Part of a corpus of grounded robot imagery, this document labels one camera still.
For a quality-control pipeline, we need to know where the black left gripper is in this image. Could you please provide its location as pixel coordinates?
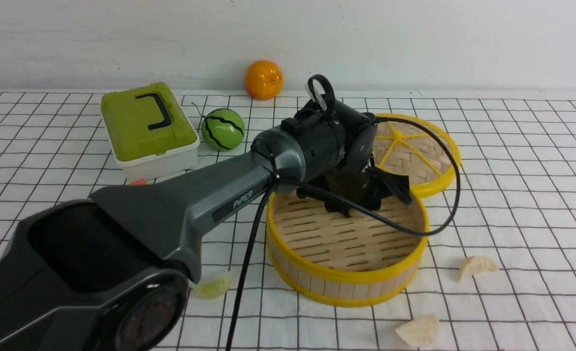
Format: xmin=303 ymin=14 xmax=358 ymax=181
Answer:
xmin=308 ymin=167 xmax=413 ymax=218

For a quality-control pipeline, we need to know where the white dumpling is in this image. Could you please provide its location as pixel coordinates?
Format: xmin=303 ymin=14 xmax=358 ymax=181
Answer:
xmin=459 ymin=255 xmax=499 ymax=281
xmin=395 ymin=313 xmax=440 ymax=348

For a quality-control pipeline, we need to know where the white dumpling bottom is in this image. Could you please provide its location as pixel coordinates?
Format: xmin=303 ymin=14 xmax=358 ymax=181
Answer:
xmin=395 ymin=313 xmax=440 ymax=348

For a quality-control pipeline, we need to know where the green dumpling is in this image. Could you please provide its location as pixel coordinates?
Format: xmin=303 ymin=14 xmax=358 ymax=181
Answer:
xmin=190 ymin=271 xmax=234 ymax=300

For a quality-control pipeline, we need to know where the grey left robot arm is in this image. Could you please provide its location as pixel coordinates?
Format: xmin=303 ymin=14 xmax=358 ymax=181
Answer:
xmin=0 ymin=101 xmax=412 ymax=351

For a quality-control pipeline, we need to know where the yellow bamboo steamer lid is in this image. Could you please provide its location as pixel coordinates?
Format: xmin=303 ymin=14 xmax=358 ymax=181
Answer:
xmin=373 ymin=113 xmax=461 ymax=198

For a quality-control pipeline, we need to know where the yellow bamboo steamer tray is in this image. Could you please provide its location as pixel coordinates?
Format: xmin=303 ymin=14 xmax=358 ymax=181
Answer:
xmin=266 ymin=194 xmax=428 ymax=307

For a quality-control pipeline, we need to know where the orange toy fruit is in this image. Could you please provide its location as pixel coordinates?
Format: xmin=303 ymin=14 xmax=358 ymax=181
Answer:
xmin=244 ymin=60 xmax=284 ymax=100

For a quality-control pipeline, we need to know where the green toy watermelon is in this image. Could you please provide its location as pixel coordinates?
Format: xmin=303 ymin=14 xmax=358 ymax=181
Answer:
xmin=200 ymin=108 xmax=246 ymax=152

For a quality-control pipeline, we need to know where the white grid tablecloth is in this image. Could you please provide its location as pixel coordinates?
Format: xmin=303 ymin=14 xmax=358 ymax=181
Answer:
xmin=0 ymin=90 xmax=576 ymax=351

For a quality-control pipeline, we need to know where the green lidded white box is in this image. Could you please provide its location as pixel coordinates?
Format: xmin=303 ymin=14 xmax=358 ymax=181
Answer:
xmin=100 ymin=82 xmax=200 ymax=182

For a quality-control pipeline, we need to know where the orange foam cube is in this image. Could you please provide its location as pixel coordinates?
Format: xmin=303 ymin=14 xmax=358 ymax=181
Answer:
xmin=127 ymin=178 xmax=147 ymax=186

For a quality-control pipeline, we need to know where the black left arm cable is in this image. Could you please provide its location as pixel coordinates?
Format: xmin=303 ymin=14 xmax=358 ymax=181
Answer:
xmin=225 ymin=74 xmax=461 ymax=351

